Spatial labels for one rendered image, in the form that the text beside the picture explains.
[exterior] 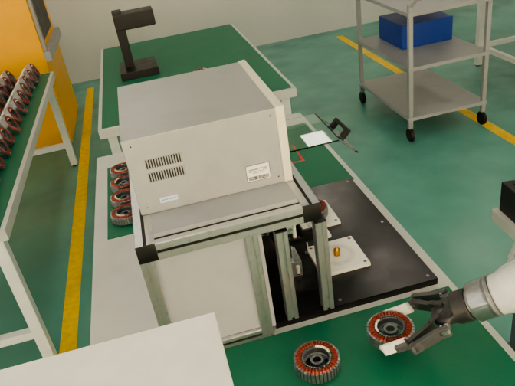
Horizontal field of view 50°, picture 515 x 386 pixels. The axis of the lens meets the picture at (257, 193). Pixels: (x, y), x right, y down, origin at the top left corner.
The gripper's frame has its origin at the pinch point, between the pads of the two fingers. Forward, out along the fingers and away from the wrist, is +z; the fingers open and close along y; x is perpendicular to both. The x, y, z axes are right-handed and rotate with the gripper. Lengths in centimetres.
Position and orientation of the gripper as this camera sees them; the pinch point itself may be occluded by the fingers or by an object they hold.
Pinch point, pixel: (391, 330)
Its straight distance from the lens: 142.3
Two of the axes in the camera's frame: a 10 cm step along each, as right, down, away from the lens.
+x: -6.1, -7.5, -2.8
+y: 2.6, -5.2, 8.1
